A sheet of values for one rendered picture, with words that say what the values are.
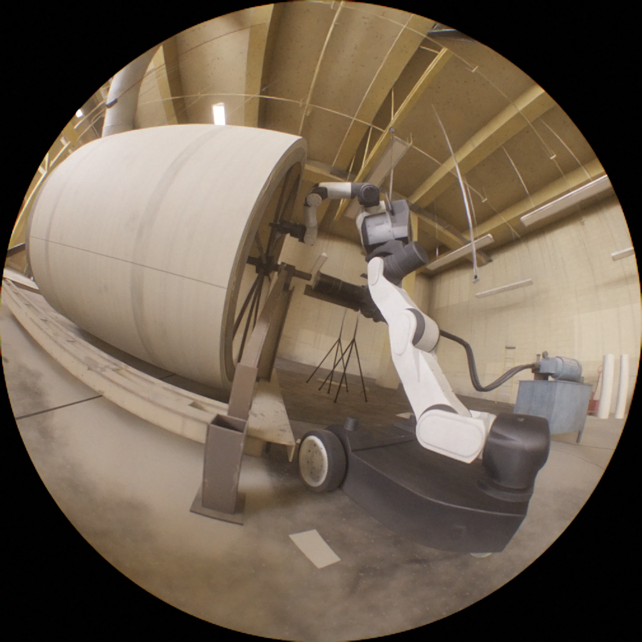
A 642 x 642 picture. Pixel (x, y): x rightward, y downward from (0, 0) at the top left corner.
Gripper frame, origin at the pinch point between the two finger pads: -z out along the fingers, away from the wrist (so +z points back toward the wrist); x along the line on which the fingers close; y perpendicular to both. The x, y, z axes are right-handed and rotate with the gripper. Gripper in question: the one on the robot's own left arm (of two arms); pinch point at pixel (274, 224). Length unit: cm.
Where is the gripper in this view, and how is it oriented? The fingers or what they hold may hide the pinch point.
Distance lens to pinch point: 129.4
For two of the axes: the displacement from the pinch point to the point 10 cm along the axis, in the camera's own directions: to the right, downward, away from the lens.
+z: 9.4, 2.7, 2.0
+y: -3.3, 6.4, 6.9
